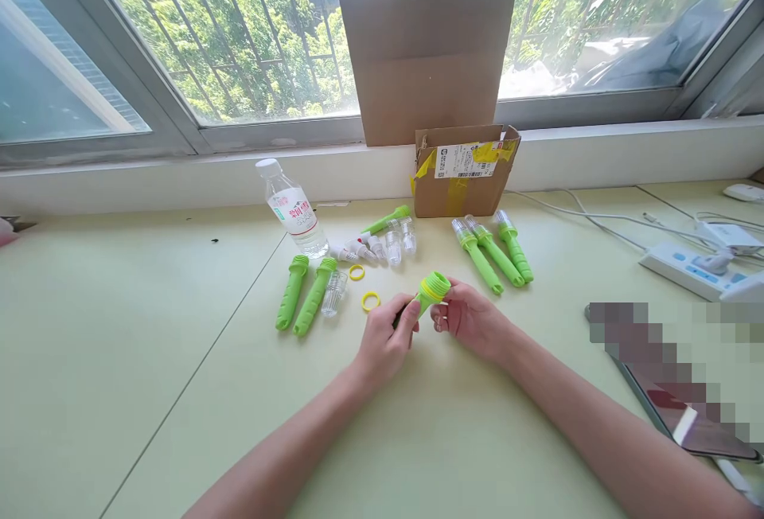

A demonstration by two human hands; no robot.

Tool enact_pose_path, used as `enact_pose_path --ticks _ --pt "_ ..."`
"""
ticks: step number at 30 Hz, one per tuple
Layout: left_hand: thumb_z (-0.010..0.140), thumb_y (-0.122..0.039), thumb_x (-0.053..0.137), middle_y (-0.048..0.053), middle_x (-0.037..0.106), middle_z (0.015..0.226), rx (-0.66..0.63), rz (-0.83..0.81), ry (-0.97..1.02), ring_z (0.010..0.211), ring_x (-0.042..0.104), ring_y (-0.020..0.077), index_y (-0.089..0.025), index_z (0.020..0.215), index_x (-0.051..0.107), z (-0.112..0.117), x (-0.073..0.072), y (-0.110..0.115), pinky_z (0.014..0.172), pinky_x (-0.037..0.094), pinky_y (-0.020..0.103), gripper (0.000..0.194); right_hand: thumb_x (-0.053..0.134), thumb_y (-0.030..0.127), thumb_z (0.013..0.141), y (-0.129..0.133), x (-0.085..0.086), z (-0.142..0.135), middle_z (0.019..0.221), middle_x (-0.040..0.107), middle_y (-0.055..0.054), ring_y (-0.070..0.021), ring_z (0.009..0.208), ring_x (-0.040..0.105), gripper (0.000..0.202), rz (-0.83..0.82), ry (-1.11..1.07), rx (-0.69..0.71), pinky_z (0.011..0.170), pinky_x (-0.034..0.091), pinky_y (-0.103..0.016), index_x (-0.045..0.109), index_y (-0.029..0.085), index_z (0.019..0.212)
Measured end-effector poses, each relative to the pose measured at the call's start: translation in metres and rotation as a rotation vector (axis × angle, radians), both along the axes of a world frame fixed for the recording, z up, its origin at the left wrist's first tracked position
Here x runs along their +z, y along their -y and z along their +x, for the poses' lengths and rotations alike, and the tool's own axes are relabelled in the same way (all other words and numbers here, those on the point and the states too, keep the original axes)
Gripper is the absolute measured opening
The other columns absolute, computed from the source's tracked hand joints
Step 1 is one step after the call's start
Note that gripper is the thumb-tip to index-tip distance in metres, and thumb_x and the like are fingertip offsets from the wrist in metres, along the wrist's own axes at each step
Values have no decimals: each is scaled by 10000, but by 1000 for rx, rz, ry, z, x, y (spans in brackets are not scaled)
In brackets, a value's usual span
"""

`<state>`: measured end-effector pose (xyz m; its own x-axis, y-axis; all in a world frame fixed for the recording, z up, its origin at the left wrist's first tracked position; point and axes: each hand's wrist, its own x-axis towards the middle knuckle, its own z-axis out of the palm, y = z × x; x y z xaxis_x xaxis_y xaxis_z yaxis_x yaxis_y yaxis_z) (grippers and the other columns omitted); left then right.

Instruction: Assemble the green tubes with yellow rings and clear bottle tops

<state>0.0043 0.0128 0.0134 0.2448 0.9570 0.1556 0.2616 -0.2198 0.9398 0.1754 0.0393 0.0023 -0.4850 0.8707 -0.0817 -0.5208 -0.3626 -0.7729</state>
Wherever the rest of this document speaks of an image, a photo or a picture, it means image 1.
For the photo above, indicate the clear plastic water bottle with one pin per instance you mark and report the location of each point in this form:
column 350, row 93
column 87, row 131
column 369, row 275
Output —
column 292, row 208

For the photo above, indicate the white charger block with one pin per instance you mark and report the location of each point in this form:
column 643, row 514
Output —
column 725, row 235

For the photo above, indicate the pink object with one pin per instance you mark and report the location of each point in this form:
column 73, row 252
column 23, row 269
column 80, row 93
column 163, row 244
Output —
column 7, row 232

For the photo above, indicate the small open cardboard box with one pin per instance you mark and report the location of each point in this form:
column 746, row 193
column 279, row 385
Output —
column 462, row 175

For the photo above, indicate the dark tablet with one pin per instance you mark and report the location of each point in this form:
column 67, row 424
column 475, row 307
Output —
column 704, row 429

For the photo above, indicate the large cardboard sheet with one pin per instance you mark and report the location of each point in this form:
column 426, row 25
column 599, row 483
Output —
column 427, row 41

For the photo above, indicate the small white dropper bottle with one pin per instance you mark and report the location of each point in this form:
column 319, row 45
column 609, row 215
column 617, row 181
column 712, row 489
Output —
column 376, row 248
column 358, row 248
column 341, row 251

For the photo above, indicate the person's right fingers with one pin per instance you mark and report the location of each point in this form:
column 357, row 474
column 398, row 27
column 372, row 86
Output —
column 443, row 322

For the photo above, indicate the person's right hand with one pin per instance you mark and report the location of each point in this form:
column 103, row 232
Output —
column 477, row 322

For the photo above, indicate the person's left hand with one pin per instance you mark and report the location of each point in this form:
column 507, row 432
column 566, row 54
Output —
column 382, row 343

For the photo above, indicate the clear plastic cap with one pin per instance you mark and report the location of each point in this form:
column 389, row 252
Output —
column 394, row 247
column 409, row 235
column 331, row 299

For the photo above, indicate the white power strip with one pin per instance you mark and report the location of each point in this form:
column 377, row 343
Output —
column 686, row 265

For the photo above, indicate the window with metal bars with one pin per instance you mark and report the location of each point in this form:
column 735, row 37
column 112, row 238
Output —
column 209, row 35

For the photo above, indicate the person's right thumb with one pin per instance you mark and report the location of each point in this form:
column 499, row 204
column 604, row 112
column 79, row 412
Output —
column 456, row 291

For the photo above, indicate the white stylus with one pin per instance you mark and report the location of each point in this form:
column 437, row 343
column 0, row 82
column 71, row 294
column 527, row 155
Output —
column 733, row 480

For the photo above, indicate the white computer mouse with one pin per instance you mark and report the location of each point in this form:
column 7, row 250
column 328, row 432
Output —
column 744, row 192

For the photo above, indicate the person's left thumb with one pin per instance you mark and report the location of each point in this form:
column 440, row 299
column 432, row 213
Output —
column 410, row 328

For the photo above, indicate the person's left index finger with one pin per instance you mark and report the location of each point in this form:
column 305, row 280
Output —
column 391, row 304

